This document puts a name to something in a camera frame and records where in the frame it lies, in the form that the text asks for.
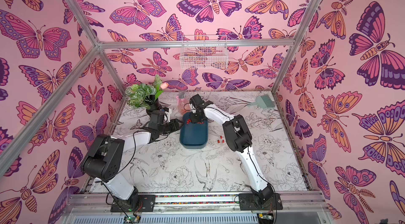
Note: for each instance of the pink spray bottle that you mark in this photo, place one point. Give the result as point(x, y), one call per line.
point(182, 103)

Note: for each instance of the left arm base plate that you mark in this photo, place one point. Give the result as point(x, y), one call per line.
point(136, 203)

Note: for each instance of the white wire basket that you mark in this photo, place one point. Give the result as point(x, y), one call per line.
point(204, 52)

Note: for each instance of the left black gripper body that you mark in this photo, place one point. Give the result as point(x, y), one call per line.
point(167, 128)

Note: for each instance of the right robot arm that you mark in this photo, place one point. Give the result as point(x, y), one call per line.
point(240, 140)

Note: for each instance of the green plant in black vase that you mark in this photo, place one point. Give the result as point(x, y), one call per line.
point(146, 95)

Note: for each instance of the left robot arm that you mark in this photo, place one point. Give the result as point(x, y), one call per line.
point(103, 160)

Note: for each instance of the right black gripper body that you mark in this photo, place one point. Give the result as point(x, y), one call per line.
point(197, 117)

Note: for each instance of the teal plastic storage box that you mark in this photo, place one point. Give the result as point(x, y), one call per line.
point(193, 135)

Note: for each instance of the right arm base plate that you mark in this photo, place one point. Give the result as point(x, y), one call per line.
point(253, 202)

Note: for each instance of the aluminium front rail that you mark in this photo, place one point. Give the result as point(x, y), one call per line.
point(221, 202)

